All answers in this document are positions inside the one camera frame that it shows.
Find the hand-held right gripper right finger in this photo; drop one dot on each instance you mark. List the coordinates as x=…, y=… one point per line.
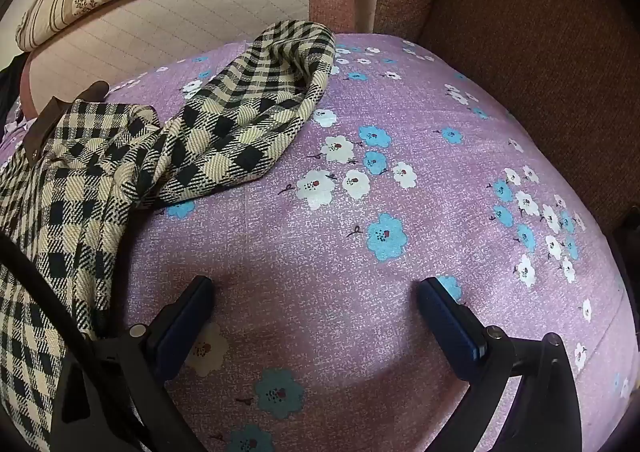
x=450, y=327

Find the purple floral bedsheet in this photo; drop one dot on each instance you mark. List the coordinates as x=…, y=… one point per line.
x=350, y=272

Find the pink sofa headboard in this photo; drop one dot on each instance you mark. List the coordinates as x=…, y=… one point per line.
x=175, y=32

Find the black and cream checked coat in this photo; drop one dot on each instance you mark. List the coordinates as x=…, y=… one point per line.
x=225, y=132

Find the black garment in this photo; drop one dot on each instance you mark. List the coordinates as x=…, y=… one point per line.
x=7, y=92

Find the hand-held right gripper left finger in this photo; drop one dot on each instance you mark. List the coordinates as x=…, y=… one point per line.
x=186, y=326

